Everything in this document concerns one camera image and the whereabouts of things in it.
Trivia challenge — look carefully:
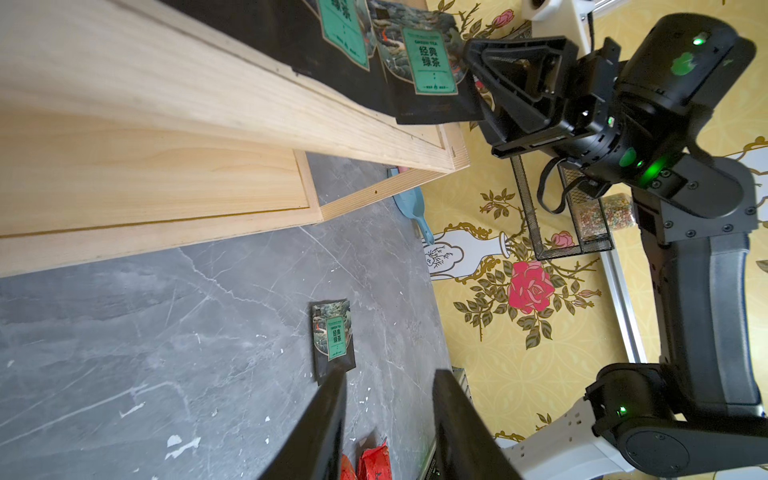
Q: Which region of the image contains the green tea bag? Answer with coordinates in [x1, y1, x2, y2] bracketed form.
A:
[166, 1, 396, 117]
[367, 1, 482, 125]
[310, 300, 356, 385]

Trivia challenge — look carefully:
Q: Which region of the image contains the glass jar of sprinkles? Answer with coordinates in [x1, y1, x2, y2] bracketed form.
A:
[575, 193, 636, 238]

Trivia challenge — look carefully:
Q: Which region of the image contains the black wire wall basket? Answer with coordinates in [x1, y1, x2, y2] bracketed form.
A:
[511, 156, 614, 261]

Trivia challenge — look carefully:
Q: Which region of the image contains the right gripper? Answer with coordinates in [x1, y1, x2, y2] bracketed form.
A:
[464, 36, 629, 158]

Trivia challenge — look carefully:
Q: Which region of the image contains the red tea bag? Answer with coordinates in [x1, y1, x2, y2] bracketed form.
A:
[357, 443, 393, 480]
[339, 455, 358, 480]

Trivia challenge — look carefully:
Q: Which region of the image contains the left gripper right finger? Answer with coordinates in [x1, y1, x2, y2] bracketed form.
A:
[433, 370, 521, 480]

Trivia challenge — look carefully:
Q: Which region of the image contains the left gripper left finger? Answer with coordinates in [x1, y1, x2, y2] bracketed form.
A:
[260, 369, 347, 480]

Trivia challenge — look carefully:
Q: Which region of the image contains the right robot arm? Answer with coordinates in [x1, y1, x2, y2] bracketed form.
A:
[464, 13, 767, 479]

